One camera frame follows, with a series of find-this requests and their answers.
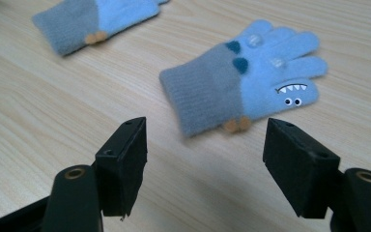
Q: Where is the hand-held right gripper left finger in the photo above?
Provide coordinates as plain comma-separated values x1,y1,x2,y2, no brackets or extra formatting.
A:
95,116,149,218

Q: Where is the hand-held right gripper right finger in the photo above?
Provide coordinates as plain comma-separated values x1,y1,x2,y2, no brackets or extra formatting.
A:
263,117,341,219

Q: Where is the blue grey knit glove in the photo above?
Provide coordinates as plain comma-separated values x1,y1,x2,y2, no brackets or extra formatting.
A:
32,0,172,58
158,18,329,139

